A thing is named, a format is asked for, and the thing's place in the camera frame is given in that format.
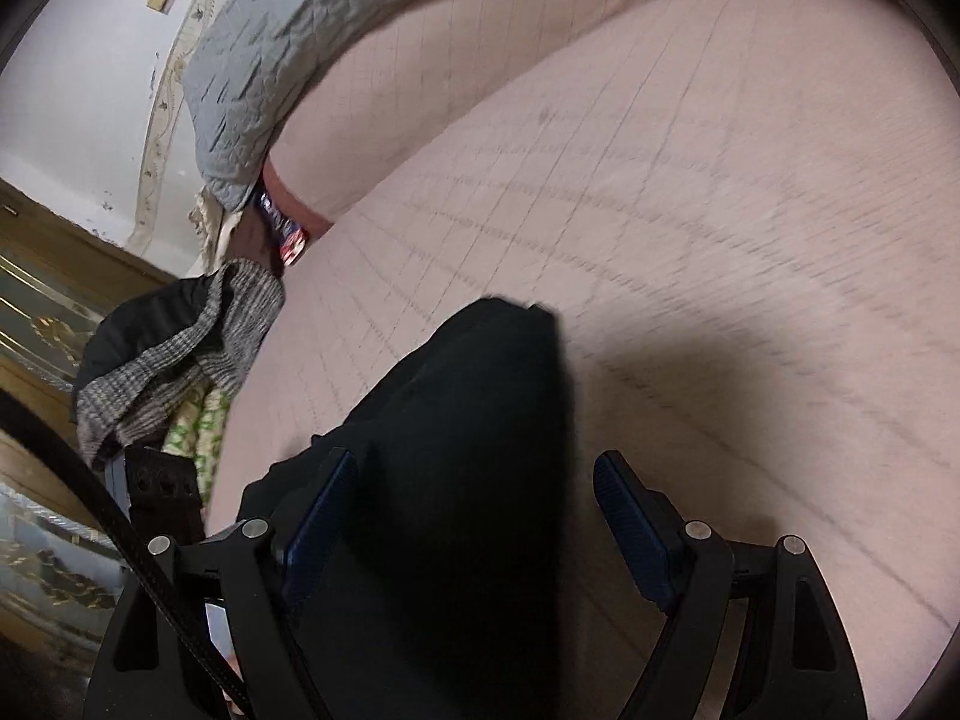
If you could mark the grey quilted blanket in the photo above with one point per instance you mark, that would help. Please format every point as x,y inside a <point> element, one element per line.
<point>300,37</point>

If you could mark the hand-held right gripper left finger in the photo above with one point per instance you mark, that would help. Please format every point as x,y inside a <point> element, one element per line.
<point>319,525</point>

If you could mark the cream lace cloth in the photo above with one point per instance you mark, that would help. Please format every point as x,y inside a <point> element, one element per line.
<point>206,229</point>

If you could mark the person's left forearm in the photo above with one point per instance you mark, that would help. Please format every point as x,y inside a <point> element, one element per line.
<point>195,367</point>

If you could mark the green patterned cloth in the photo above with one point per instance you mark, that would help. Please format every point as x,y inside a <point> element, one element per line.
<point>202,420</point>

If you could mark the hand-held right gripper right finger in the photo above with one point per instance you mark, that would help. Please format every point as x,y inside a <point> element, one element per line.
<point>630,532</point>

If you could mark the black pants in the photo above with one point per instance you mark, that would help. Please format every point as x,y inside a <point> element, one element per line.
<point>450,502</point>

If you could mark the dark cloth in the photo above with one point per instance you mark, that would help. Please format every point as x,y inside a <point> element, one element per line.
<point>127,330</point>

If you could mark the pink and brown sofa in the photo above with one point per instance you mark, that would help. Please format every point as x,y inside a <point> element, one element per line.
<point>675,240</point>

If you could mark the colourful printed packet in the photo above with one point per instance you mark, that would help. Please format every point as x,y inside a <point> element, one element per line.
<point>289,240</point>

